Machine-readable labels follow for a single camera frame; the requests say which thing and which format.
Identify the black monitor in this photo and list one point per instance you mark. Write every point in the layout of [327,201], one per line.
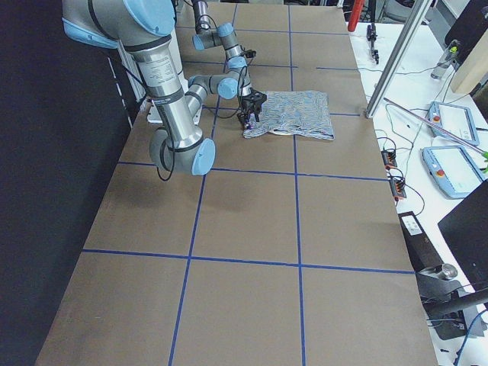
[464,230]

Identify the far teach pendant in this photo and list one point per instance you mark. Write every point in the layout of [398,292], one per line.
[455,119]

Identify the red cylinder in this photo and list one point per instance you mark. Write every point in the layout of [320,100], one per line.
[355,15]

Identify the aluminium frame post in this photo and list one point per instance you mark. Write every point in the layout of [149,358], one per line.
[405,38]

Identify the teach pendant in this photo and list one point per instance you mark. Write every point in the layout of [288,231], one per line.
[455,119]
[453,170]

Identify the reacher grabber stick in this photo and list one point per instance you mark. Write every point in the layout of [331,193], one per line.
[435,126]

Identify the clear water bottle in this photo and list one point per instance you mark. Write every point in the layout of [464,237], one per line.
[449,55]

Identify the black tripod stick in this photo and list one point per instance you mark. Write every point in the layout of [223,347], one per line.
[371,31]

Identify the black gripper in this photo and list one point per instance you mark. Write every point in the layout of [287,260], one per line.
[253,104]

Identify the striped polo shirt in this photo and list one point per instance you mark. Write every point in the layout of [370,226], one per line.
[303,113]

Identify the white mounting pedestal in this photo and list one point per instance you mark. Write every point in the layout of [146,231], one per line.
[158,66]

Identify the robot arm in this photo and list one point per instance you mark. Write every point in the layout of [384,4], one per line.
[107,24]
[209,35]

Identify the black box with label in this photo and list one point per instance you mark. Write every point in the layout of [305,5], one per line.
[422,253]

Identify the far orange connector block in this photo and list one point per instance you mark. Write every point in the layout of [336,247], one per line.
[389,159]

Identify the near orange connector block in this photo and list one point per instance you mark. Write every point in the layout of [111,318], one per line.
[397,190]

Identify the near teach pendant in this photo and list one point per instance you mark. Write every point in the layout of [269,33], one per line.
[453,170]

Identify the orange connector block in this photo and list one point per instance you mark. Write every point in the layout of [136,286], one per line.
[397,190]
[389,159]

